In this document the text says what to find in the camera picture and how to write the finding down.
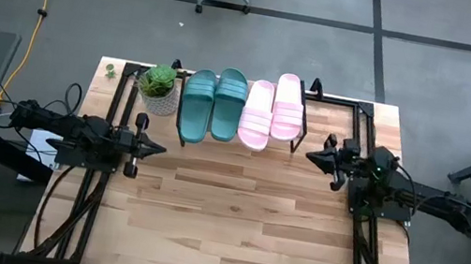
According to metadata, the black aluminium table frame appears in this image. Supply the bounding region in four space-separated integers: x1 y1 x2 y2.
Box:
18 48 447 264

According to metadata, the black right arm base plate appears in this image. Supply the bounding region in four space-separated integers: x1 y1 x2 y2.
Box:
343 187 417 226

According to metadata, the green foam slide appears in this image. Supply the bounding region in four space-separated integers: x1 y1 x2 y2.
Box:
174 66 220 147
207 65 253 145

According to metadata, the succulent in patterned white pot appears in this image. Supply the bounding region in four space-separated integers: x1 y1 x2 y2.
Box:
132 59 186 120

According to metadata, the small green leaf sprig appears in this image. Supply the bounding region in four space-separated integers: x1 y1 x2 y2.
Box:
103 62 119 81

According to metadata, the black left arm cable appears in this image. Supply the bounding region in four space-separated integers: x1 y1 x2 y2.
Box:
0 69 86 169

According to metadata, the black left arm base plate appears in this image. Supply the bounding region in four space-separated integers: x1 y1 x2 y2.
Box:
53 136 125 176

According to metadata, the white board under base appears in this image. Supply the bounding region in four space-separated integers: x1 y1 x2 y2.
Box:
16 125 70 189

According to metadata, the wooden shelf with black frame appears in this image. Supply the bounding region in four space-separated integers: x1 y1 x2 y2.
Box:
171 60 316 166

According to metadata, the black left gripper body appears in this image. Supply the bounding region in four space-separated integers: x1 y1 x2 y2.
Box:
108 108 152 180

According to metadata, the pink foam slide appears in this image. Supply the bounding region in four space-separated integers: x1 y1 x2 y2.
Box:
268 71 312 145
234 76 279 154

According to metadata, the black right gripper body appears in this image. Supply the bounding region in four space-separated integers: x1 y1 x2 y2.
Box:
317 132 375 197

